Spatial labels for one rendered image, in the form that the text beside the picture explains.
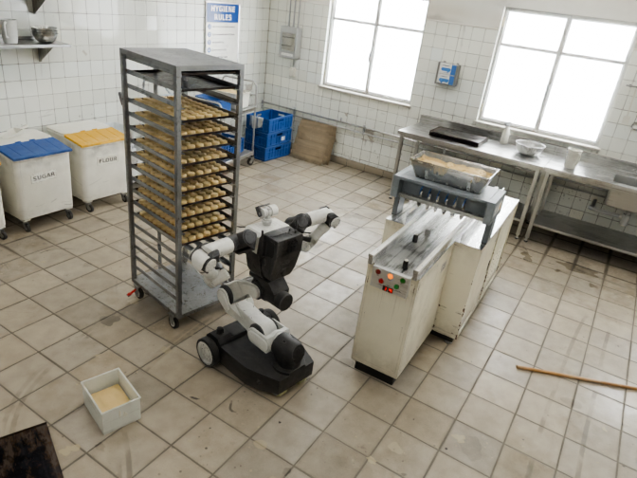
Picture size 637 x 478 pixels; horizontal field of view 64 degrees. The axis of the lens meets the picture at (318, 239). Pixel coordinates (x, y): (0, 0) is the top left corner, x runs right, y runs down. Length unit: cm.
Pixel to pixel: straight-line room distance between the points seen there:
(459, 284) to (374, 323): 77
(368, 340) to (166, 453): 137
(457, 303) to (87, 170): 367
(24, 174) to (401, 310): 348
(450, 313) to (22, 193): 377
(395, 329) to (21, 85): 417
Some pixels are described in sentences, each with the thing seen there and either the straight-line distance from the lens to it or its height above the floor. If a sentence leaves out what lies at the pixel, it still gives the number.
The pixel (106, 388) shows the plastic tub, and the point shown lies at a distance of 336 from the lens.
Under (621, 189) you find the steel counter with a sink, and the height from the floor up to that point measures 86.
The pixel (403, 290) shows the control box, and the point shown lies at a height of 75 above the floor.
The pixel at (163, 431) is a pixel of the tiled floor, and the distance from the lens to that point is 315.
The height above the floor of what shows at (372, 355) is 19.
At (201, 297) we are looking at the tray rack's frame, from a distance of 391.
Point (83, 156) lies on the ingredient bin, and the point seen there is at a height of 60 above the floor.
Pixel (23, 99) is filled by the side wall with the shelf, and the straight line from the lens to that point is 577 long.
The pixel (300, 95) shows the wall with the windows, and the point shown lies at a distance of 788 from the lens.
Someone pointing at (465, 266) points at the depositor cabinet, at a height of 68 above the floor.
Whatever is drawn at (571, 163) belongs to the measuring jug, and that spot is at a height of 94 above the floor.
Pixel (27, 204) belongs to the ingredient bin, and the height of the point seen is 27.
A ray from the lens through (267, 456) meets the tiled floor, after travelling 302.
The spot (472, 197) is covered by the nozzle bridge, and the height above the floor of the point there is 118.
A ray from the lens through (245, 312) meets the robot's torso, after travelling 338.
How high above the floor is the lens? 229
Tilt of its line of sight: 26 degrees down
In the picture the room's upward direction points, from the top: 7 degrees clockwise
